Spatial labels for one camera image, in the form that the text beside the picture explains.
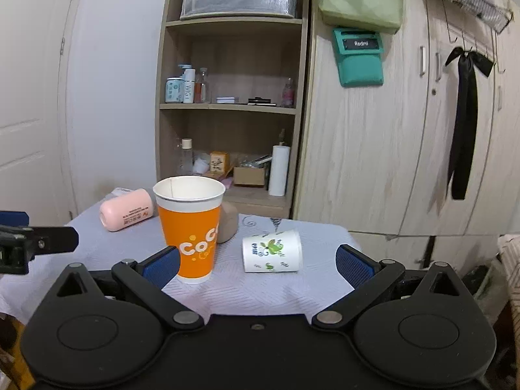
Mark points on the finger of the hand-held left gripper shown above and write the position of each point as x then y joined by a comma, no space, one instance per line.
53,239
14,217

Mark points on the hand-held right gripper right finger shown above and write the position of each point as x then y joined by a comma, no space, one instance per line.
355,267

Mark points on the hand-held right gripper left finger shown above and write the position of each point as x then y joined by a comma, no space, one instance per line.
162,267

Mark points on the white cup with green print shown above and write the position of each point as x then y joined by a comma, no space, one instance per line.
272,252

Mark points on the orange paper cup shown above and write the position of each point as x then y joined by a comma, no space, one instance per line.
187,231

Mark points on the pink cylindrical bottle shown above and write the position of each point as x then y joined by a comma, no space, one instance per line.
126,211

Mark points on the beige rounded container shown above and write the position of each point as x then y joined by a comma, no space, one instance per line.
228,223

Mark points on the white tablecloth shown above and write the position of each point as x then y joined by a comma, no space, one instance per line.
252,292

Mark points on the white door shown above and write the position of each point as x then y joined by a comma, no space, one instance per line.
28,109

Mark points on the clear bottle with beige cap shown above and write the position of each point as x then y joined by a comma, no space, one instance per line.
186,158

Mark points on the light wooden wardrobe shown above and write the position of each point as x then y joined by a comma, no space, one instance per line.
365,150

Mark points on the yellow printed box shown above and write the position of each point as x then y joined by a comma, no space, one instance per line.
219,163

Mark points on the white paper towel roll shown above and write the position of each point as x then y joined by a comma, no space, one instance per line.
279,170

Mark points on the brown cardboard box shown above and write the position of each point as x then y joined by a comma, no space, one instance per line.
248,176

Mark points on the patterned cloth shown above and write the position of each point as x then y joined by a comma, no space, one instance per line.
510,260

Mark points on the blue and white can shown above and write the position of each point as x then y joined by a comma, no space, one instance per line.
174,91

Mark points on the flat white box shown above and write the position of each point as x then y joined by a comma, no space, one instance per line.
226,100

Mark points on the white pump bottle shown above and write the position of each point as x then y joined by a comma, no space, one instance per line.
188,87

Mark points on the clear bottle with red liquid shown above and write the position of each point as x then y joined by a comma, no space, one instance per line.
201,89

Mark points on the small pink bottle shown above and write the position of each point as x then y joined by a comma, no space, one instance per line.
288,95

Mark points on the flat black item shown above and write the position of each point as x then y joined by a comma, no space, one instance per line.
260,101

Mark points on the black ribbon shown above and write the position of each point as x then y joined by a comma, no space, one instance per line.
465,109

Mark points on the teal pouch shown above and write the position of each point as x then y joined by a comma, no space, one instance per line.
361,69

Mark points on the wooden shelf unit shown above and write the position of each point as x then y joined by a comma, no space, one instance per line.
231,61

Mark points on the light green cushion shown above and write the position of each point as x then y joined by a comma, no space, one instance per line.
359,4

